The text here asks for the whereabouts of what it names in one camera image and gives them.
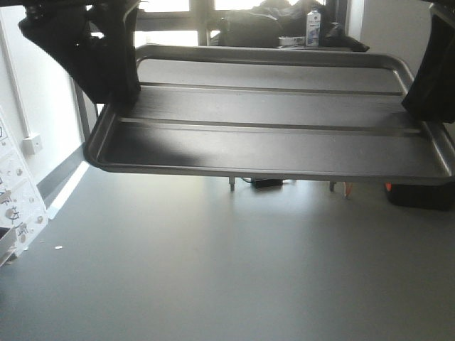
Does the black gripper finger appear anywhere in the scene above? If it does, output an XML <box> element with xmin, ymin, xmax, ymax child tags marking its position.
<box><xmin>402</xmin><ymin>2</ymin><xmax>454</xmax><ymax>124</ymax></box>
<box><xmin>18</xmin><ymin>1</ymin><xmax>140</xmax><ymax>104</ymax></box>

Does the silver metal tray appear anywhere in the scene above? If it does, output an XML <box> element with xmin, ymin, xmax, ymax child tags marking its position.
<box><xmin>85</xmin><ymin>44</ymin><xmax>454</xmax><ymax>185</ymax></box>

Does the black box on floor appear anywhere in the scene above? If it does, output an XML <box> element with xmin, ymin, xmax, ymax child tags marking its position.
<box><xmin>385</xmin><ymin>183</ymin><xmax>454</xmax><ymax>211</ymax></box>

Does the clear plastic bottle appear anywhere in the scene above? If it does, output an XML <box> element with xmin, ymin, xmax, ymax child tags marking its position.
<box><xmin>306</xmin><ymin>6</ymin><xmax>321</xmax><ymax>47</ymax></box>

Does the white patterned board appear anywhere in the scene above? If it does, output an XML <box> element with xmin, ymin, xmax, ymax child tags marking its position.
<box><xmin>1</xmin><ymin>114</ymin><xmax>48</xmax><ymax>264</ymax></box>

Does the white wall socket box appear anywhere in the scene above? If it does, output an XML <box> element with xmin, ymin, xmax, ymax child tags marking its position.
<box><xmin>22</xmin><ymin>134</ymin><xmax>43</xmax><ymax>155</ymax></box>

